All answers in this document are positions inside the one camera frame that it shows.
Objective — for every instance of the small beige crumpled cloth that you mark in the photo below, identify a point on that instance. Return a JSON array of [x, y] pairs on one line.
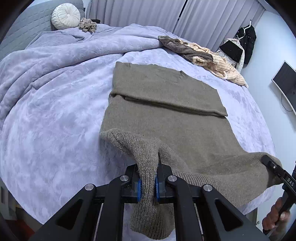
[[87, 25]]

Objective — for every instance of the grey pleated curtains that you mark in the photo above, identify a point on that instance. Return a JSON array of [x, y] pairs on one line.
[[207, 23]]

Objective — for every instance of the black hanging jacket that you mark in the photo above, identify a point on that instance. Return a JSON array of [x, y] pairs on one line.
[[247, 37]]

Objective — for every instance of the brown knit sweater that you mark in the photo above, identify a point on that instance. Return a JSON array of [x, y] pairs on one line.
[[160, 115]]

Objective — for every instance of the grey quilted headboard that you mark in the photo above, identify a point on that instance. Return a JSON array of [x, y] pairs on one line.
[[33, 20]]

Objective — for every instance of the person's right hand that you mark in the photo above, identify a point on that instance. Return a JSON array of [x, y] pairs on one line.
[[276, 220]]

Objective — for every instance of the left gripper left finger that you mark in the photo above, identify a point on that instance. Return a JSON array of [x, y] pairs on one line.
[[131, 191]]

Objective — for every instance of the cream striped fleece robe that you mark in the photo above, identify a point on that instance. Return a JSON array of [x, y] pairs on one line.
[[217, 65]]

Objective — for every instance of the grey-brown fleece garment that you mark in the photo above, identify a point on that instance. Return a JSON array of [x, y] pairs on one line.
[[185, 49]]

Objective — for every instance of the round white pleated cushion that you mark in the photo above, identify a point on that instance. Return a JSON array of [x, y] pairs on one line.
[[65, 16]]

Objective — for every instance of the wall mounted television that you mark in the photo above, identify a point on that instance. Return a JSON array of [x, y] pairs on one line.
[[285, 82]]

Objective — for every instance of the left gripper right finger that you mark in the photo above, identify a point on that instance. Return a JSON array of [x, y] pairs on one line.
[[163, 192]]

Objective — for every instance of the lavender plush bed blanket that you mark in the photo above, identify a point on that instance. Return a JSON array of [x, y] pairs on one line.
[[54, 94]]

